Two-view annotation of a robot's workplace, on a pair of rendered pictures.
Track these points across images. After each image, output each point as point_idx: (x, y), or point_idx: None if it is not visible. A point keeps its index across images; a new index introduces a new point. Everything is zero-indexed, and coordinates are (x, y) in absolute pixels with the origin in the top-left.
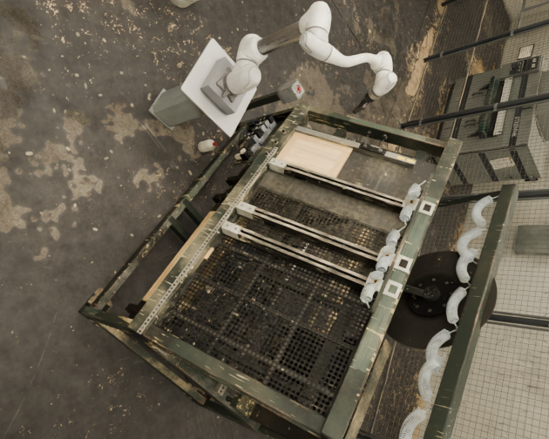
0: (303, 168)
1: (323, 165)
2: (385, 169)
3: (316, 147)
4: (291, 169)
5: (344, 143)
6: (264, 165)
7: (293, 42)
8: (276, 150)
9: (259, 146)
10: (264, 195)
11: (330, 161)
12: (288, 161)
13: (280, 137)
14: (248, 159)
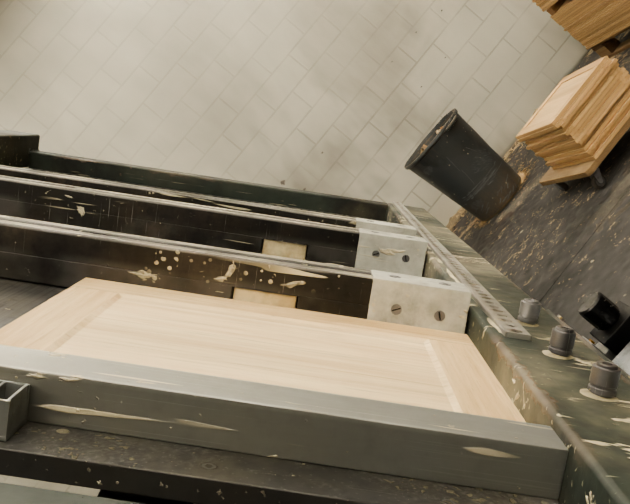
0: (266, 261)
1: (163, 316)
2: None
3: (267, 375)
4: (326, 264)
5: (31, 350)
6: (474, 294)
7: None
8: (500, 329)
9: None
10: None
11: (124, 325)
12: (386, 332)
13: (577, 374)
14: (596, 345)
